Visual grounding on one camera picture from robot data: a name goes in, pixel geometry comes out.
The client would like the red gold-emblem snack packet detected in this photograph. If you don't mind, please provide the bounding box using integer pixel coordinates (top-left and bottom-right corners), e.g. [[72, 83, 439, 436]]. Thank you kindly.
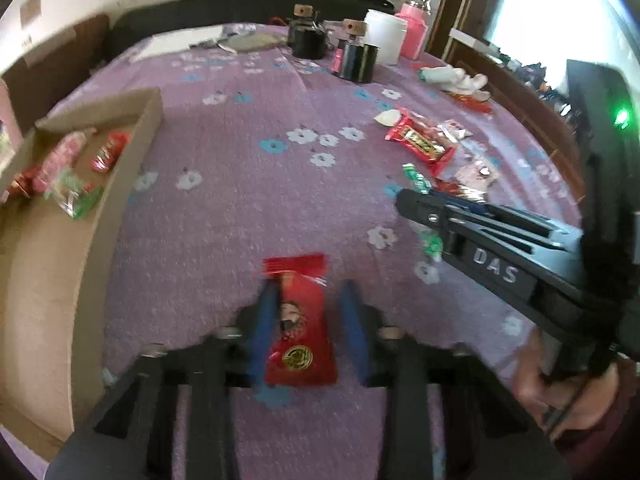
[[262, 252, 337, 388]]

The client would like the person's right hand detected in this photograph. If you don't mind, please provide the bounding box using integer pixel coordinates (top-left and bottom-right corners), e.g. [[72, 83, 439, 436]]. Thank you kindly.
[[513, 328, 639, 441]]

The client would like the pink white small packet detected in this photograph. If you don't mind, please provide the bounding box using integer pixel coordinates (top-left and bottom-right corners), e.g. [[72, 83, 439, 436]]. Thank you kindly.
[[454, 157, 500, 192]]

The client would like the small green candy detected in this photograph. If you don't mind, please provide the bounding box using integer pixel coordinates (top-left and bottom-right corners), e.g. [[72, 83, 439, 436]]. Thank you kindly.
[[402, 162, 432, 195]]

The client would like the large red snack packet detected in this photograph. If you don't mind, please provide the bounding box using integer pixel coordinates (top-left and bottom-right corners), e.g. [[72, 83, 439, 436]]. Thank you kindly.
[[385, 108, 457, 177]]

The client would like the red foil wrapper under cloth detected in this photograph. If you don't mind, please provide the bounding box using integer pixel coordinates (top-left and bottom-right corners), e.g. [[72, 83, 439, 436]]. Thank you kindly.
[[450, 93, 492, 114]]

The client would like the white cream wedge packet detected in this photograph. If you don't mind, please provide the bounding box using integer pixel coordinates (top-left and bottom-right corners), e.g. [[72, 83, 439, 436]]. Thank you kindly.
[[374, 108, 402, 128]]

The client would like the white crumpled cloth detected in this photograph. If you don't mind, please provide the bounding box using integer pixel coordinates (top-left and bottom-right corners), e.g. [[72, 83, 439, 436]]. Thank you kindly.
[[418, 65, 491, 102]]

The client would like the near black cork-top jar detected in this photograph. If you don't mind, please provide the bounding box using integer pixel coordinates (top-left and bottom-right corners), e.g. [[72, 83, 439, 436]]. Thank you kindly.
[[332, 18, 378, 84]]

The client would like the black cork-top jar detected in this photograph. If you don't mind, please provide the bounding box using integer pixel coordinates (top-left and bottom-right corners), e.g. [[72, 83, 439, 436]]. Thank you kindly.
[[286, 3, 328, 61], [332, 18, 378, 84]]

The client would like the purple floral tablecloth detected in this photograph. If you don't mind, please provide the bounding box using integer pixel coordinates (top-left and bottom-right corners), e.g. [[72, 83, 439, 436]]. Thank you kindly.
[[48, 49, 579, 381]]

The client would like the pink sleeved thermos bottle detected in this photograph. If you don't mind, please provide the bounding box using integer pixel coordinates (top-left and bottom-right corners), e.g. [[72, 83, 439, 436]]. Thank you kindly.
[[395, 0, 432, 60]]

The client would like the far black cork-top jar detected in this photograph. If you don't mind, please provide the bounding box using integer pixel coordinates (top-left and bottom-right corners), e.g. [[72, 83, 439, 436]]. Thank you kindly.
[[286, 3, 328, 61]]

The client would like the small red candy packet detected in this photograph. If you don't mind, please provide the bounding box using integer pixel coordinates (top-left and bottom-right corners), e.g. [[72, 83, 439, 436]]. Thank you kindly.
[[91, 131, 130, 174]]

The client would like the shallow cardboard tray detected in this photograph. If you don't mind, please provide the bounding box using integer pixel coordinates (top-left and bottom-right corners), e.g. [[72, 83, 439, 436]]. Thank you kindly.
[[1, 88, 163, 462]]

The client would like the green white snack packet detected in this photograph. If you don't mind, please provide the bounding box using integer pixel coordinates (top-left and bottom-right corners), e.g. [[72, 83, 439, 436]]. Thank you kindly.
[[44, 167, 103, 220]]

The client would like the olive notebook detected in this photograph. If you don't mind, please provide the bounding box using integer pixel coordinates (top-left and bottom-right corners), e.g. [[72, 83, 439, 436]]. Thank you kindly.
[[218, 32, 285, 55]]

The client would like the pink patterned snack packet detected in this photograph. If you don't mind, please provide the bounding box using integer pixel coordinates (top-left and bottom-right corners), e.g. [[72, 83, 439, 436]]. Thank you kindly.
[[32, 128, 96, 193]]

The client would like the dark red foil snack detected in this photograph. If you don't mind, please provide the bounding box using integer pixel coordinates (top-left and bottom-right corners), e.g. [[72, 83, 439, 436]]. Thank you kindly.
[[1, 165, 40, 204]]

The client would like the white paper sheet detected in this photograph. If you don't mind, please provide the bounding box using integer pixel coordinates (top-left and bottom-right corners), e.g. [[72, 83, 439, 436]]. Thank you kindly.
[[130, 25, 224, 63]]

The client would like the black sofa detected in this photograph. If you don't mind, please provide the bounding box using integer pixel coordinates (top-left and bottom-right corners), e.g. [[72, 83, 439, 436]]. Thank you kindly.
[[103, 0, 395, 61]]

